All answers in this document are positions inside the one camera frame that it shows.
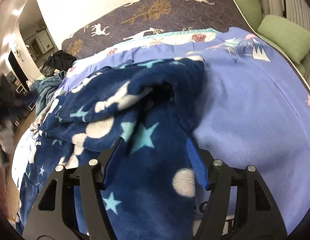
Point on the small green pillow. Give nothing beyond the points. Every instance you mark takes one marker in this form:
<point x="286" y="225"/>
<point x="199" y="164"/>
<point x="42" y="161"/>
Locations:
<point x="248" y="7"/>

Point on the grey-blue fleece garment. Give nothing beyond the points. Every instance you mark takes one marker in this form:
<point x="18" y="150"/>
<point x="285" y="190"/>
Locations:
<point x="46" y="90"/>

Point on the navy star print fleece garment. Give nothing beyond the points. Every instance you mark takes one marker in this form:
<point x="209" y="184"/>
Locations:
<point x="145" y="100"/>

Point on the black clothes pile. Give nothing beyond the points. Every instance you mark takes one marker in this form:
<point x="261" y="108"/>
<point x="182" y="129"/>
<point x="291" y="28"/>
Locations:
<point x="58" y="60"/>

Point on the lavender printed blanket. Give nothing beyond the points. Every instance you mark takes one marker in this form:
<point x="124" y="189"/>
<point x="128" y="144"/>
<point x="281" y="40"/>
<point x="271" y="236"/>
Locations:
<point x="244" y="105"/>

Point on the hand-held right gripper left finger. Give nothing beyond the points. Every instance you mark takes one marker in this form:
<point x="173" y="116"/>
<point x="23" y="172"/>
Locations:
<point x="114" y="160"/>

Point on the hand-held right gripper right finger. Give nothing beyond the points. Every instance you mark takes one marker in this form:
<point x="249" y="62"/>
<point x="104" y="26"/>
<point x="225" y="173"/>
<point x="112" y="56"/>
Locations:
<point x="197" y="168"/>

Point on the purple deer print bed cover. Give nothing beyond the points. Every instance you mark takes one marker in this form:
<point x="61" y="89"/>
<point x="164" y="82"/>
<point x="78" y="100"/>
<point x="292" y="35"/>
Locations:
<point x="170" y="7"/>

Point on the large green pillow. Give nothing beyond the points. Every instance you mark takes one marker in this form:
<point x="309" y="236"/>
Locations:
<point x="286" y="36"/>

